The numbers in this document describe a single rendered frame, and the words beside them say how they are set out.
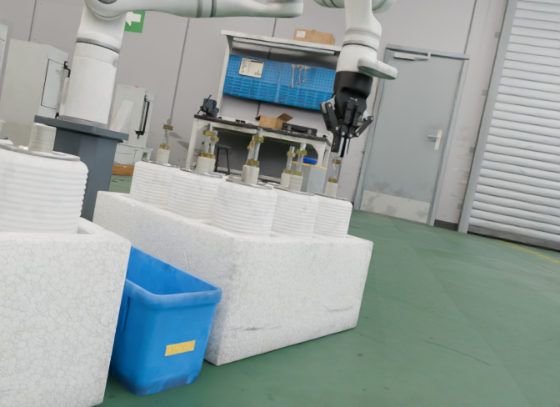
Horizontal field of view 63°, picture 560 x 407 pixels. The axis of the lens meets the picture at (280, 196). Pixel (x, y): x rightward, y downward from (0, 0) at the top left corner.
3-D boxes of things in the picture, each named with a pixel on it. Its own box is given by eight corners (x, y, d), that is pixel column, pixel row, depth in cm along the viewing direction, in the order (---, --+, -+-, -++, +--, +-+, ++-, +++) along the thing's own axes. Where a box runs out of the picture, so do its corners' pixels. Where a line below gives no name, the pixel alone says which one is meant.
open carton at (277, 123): (262, 131, 584) (265, 113, 583) (290, 135, 567) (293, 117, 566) (251, 127, 556) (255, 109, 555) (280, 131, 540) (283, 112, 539)
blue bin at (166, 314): (32, 309, 70) (44, 233, 69) (99, 303, 78) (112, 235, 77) (134, 403, 50) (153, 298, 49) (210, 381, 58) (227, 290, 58)
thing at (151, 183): (107, 252, 85) (124, 158, 84) (142, 248, 94) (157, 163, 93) (147, 265, 81) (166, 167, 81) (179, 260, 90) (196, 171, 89)
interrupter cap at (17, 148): (-14, 147, 46) (-13, 140, 46) (62, 158, 52) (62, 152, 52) (11, 155, 41) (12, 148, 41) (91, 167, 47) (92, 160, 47)
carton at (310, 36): (297, 47, 578) (300, 35, 577) (332, 51, 567) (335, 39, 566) (293, 41, 551) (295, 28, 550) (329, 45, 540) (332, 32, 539)
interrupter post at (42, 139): (22, 153, 47) (27, 122, 46) (47, 157, 48) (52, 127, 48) (31, 156, 45) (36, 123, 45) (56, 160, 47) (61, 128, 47)
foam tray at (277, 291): (81, 282, 87) (97, 190, 86) (227, 272, 117) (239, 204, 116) (216, 367, 62) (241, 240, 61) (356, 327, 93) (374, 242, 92)
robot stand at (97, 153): (10, 251, 98) (32, 114, 96) (56, 243, 112) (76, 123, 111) (69, 267, 95) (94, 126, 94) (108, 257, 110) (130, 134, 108)
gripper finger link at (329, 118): (322, 101, 87) (333, 127, 90) (315, 105, 87) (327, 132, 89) (331, 100, 85) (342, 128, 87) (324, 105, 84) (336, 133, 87)
